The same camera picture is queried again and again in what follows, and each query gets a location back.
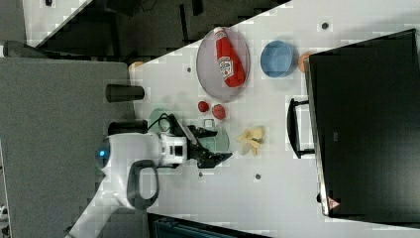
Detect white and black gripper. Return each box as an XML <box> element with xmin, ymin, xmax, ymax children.
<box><xmin>157</xmin><ymin>114</ymin><xmax>233</xmax><ymax>169</ymax></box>

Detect peeled yellow toy banana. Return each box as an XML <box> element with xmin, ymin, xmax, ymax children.
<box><xmin>236</xmin><ymin>127</ymin><xmax>264</xmax><ymax>157</ymax></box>

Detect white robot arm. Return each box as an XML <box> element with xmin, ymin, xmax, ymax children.
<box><xmin>65</xmin><ymin>113</ymin><xmax>232</xmax><ymax>238</ymax></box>

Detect black toaster oven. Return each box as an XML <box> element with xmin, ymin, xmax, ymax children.
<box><xmin>306</xmin><ymin>29</ymin><xmax>420</xmax><ymax>227</ymax></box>

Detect light red toy strawberry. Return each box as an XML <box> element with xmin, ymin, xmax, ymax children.
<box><xmin>212</xmin><ymin>104</ymin><xmax>226</xmax><ymax>120</ymax></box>

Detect dark red toy strawberry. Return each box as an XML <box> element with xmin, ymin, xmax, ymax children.
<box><xmin>198</xmin><ymin>101</ymin><xmax>209</xmax><ymax>112</ymax></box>

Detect red ketchup bottle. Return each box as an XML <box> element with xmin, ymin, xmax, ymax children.
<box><xmin>214</xmin><ymin>27</ymin><xmax>246</xmax><ymax>88</ymax></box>

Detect grey round plate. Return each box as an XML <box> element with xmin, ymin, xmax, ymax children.
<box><xmin>196</xmin><ymin>27</ymin><xmax>250</xmax><ymax>102</ymax></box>

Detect blue bowl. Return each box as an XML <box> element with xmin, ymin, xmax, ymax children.
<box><xmin>260</xmin><ymin>41</ymin><xmax>293</xmax><ymax>77</ymax></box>

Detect orange fruit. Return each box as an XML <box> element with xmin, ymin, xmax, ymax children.
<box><xmin>298</xmin><ymin>52</ymin><xmax>311</xmax><ymax>73</ymax></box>

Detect black cylinder post lower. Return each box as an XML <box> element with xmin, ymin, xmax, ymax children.
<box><xmin>108</xmin><ymin>120</ymin><xmax>148</xmax><ymax>135</ymax></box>

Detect black oven door handle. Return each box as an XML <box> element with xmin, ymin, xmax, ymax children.
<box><xmin>286</xmin><ymin>98</ymin><xmax>315</xmax><ymax>159</ymax></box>

